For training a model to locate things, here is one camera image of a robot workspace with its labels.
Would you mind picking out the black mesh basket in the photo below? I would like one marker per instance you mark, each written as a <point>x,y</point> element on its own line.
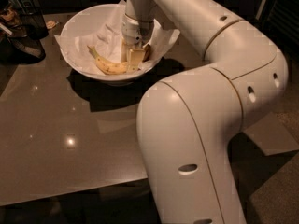
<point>28,48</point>

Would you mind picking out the small crumpled wrapper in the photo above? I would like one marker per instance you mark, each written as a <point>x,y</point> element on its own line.
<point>51,24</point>

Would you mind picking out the yellow banana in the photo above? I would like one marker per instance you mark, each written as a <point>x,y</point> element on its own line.
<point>111,68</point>

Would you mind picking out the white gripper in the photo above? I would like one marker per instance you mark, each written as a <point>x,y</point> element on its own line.
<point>132,32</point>

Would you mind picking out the white paper liner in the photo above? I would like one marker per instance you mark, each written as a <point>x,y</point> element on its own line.
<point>93,31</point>

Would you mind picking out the white bowl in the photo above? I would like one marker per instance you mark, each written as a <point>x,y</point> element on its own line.
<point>90,73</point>

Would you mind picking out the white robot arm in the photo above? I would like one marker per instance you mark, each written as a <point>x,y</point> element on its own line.
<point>186,121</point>

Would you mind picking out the black mesh cup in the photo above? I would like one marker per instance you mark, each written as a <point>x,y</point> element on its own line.
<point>33,17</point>

